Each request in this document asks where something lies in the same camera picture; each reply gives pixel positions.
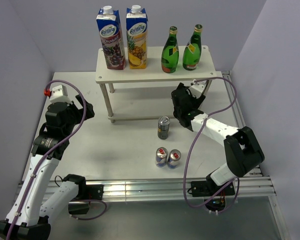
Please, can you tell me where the dark can top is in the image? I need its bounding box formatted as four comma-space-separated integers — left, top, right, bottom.
157, 116, 170, 140

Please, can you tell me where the green glass bottle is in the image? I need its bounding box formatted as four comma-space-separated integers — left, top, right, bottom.
161, 26, 179, 74
182, 24, 203, 71

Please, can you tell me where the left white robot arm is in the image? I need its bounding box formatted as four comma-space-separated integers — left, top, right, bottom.
0, 95, 95, 240

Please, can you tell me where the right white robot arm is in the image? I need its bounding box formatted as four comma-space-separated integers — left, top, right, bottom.
171, 83, 265, 195

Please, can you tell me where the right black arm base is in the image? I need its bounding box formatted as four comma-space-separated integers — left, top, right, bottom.
187, 174, 240, 216

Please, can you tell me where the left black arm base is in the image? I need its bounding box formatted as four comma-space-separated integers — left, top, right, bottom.
68, 184, 104, 215

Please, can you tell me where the white two-tier shelf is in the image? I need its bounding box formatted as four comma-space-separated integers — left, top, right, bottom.
95, 45, 217, 123

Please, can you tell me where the silver blue energy can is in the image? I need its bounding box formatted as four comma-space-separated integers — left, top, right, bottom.
155, 147, 168, 167

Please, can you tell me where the grape juice carton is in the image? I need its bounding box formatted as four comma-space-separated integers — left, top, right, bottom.
96, 5, 126, 70

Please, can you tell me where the pineapple juice carton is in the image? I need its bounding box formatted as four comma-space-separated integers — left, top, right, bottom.
126, 5, 148, 69

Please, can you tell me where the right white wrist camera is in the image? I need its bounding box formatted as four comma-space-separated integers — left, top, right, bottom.
188, 79, 206, 98

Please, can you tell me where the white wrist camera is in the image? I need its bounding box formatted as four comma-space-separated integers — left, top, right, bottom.
188, 79, 206, 98
43, 84, 72, 104

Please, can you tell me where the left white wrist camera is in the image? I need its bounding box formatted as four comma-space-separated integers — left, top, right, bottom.
43, 84, 72, 104

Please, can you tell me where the aluminium rail front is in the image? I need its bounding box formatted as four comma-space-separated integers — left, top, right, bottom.
86, 176, 276, 203

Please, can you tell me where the aluminium rail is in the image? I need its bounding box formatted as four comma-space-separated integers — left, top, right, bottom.
221, 70, 291, 240
86, 176, 276, 203

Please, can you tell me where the aluminium rail right side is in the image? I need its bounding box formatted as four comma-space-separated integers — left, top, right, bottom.
221, 70, 291, 240

